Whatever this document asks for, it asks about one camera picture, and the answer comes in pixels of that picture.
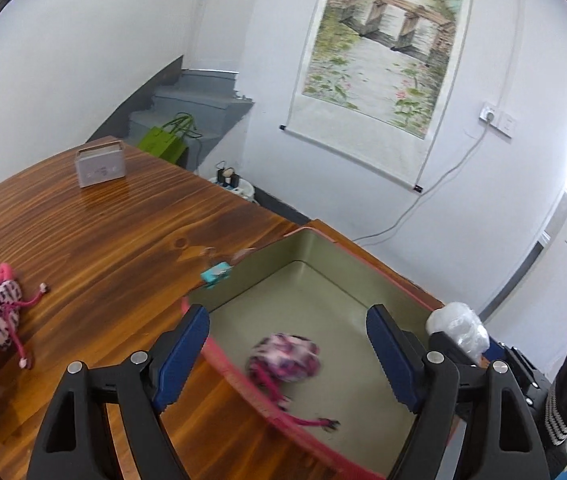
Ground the clear plastic bag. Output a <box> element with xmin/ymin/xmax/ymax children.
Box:
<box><xmin>425</xmin><ymin>301</ymin><xmax>491</xmax><ymax>364</ymax></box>

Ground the pink leopard plush pouch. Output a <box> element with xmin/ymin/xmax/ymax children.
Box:
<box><xmin>245</xmin><ymin>333</ymin><xmax>340</xmax><ymax>431</ymax></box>

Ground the pink rimmed storage box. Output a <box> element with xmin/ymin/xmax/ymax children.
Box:
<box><xmin>181</xmin><ymin>228</ymin><xmax>433</xmax><ymax>479</ymax></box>

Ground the teal binder clip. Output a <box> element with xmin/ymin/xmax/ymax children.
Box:
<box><xmin>201</xmin><ymin>261</ymin><xmax>232</xmax><ymax>288</ymax></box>

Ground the grey tin box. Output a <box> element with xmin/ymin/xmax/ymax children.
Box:
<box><xmin>75</xmin><ymin>140</ymin><xmax>126</xmax><ymax>188</ymax></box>

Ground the white bucket with bottles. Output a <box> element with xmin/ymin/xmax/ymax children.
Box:
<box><xmin>208</xmin><ymin>160</ymin><xmax>255</xmax><ymax>203</ymax></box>

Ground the green shopping bag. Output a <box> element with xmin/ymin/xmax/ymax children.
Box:
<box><xmin>137</xmin><ymin>112</ymin><xmax>202</xmax><ymax>164</ymax></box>

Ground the landscape scroll painting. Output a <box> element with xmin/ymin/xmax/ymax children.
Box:
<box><xmin>283</xmin><ymin>0</ymin><xmax>472</xmax><ymax>188</ymax></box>

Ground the grey staircase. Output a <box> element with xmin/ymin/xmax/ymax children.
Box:
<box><xmin>90</xmin><ymin>58</ymin><xmax>254</xmax><ymax>171</ymax></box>

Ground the white wall socket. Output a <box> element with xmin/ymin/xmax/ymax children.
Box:
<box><xmin>479</xmin><ymin>102</ymin><xmax>517</xmax><ymax>139</ymax></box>

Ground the white power cable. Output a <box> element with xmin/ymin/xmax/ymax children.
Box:
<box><xmin>353</xmin><ymin>119</ymin><xmax>492</xmax><ymax>246</ymax></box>

